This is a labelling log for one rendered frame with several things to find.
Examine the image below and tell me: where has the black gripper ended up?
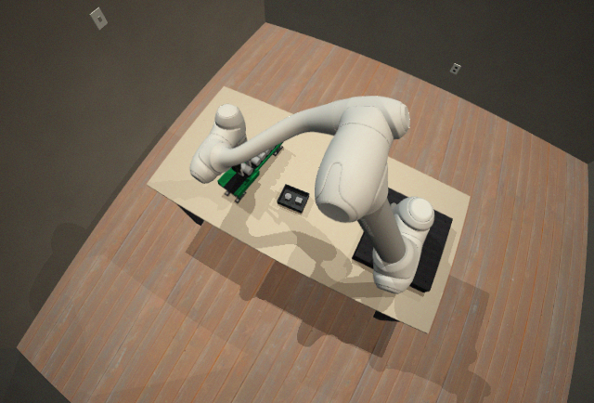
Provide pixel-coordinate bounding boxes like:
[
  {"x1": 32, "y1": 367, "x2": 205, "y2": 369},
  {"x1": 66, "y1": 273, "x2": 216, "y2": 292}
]
[{"x1": 232, "y1": 160, "x2": 252, "y2": 176}]

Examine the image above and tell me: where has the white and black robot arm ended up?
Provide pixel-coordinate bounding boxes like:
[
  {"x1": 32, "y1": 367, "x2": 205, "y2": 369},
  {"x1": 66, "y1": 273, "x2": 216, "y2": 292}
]
[{"x1": 189, "y1": 96, "x2": 434, "y2": 294}]

